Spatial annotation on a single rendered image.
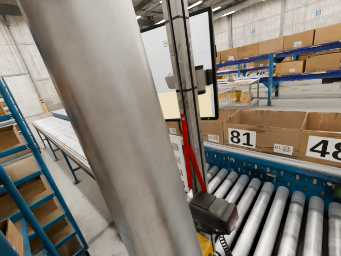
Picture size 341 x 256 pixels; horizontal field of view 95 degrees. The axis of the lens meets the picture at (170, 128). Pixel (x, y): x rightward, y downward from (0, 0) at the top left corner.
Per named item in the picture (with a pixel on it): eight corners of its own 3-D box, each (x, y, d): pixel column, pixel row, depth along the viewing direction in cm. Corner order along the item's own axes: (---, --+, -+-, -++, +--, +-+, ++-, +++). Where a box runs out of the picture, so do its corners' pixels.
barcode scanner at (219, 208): (234, 256, 36) (225, 220, 34) (193, 232, 45) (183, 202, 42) (244, 233, 40) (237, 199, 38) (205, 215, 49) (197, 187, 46)
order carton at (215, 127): (179, 136, 133) (176, 118, 127) (199, 124, 152) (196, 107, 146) (224, 146, 106) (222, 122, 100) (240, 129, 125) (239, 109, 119)
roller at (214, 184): (172, 229, 75) (172, 223, 73) (222, 170, 109) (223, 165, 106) (180, 236, 72) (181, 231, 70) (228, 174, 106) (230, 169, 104)
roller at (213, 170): (171, 229, 76) (164, 224, 79) (220, 170, 110) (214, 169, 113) (169, 221, 75) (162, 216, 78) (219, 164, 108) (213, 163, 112)
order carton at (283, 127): (224, 146, 106) (222, 122, 100) (240, 129, 125) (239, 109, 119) (298, 160, 79) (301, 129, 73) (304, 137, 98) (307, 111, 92)
